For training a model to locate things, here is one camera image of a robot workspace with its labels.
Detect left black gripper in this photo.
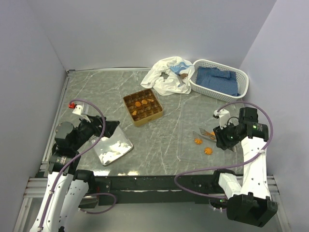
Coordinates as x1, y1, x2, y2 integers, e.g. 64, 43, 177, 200
71, 113, 119, 150

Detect metal tongs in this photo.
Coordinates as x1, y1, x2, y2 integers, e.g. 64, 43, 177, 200
192, 128, 216, 142

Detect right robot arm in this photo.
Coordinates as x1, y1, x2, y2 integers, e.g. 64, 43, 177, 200
211, 107, 278, 227

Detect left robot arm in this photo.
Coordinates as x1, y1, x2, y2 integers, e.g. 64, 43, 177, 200
30, 116, 120, 232

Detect silver tin lid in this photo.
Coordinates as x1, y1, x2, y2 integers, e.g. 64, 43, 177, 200
93, 126, 133, 166

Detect clear plastic tray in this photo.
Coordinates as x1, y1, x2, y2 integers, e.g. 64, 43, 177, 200
177, 100, 236, 167

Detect white laundry basket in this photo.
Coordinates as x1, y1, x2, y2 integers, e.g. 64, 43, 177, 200
190, 59, 249, 102

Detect gold cookie tin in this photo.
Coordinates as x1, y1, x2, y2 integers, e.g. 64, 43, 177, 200
123, 89, 163, 127

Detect blue folded cloth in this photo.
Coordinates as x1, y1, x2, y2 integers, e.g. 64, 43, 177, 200
196, 67, 239, 97

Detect white crumpled shirt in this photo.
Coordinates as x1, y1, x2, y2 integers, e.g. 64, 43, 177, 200
140, 57, 195, 96

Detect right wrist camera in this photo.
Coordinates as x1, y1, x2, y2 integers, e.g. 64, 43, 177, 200
213, 109, 230, 129

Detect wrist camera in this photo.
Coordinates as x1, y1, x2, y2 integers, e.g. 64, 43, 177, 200
213, 109, 230, 129
68, 102, 90, 121

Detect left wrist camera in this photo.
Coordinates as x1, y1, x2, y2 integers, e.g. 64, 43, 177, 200
68, 102, 90, 121

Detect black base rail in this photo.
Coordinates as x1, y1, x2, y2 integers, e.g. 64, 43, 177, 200
86, 174, 224, 206

